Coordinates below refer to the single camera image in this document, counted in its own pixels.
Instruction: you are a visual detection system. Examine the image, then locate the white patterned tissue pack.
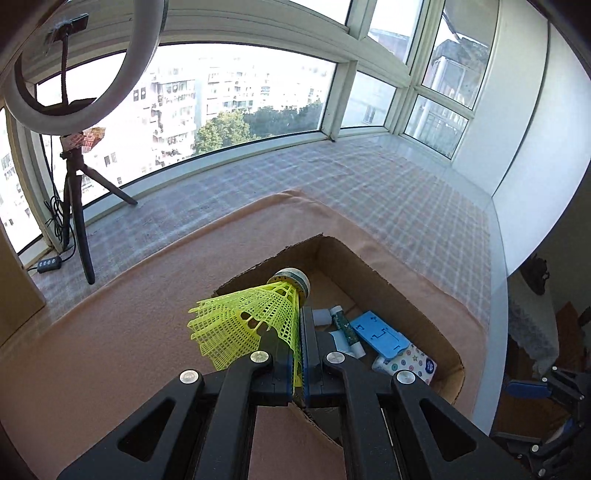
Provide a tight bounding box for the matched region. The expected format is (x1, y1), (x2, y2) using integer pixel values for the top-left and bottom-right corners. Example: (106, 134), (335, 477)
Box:
(372, 344), (437, 385)

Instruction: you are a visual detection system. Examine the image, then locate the white ring light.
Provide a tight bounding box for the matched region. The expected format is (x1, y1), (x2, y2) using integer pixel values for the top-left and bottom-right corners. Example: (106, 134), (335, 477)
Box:
(2, 1), (168, 136)

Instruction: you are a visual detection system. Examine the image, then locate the small white plastic cap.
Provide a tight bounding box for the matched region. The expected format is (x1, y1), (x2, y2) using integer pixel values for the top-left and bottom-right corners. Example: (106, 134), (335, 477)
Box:
(312, 309), (332, 327)

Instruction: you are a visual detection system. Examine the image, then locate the checkered grey white cloth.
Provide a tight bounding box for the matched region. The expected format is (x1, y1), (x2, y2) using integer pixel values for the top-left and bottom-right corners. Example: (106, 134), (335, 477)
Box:
(34, 138), (493, 324)

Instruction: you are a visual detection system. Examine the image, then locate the yellow plastic shuttlecock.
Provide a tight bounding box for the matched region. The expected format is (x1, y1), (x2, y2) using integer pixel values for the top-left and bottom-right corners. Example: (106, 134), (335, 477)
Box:
(187, 267), (311, 388)

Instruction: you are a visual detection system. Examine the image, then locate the blue plastic phone stand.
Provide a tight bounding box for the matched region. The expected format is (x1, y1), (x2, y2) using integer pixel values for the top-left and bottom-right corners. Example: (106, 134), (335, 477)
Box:
(351, 311), (411, 360)

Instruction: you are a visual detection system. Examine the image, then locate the large light wooden board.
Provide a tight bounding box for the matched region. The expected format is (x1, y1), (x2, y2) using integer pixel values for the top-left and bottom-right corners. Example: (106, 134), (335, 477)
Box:
(0, 226), (46, 345)

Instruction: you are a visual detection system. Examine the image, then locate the dark furniture beside window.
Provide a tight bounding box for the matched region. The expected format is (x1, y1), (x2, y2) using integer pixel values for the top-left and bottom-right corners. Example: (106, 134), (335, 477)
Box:
(505, 253), (591, 384)

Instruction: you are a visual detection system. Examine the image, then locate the open cardboard box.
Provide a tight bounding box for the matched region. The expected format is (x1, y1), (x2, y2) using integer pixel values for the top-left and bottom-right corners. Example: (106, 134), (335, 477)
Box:
(210, 233), (467, 446)

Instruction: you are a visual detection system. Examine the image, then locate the green white lip balm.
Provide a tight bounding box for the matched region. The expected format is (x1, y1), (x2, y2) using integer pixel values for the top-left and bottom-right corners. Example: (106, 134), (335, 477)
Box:
(329, 305), (366, 359)

